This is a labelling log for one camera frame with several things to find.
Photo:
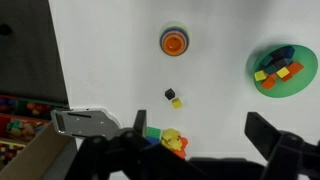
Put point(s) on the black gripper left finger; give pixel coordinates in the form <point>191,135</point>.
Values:
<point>129,152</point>

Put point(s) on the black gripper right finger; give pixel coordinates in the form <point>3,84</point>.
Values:
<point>287,154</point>

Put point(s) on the yellow block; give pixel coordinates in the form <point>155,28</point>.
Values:
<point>176,103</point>

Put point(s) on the dark blue block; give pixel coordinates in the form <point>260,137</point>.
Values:
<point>169,94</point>

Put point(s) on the green plastic bowl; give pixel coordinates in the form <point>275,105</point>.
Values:
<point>298,82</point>

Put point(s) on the blocks inside green bowl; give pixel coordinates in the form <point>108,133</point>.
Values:
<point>277,64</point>

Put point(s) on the pile of colourful toys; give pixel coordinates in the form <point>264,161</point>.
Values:
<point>169,138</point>

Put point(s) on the cardboard box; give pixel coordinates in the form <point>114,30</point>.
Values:
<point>47,157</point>

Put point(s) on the toy storage bins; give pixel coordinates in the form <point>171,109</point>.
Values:
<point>21,120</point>

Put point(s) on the grey fabric divider panel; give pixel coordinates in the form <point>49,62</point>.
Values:
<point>30,65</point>

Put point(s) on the silver metal bracket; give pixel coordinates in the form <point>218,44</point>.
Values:
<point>83,123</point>

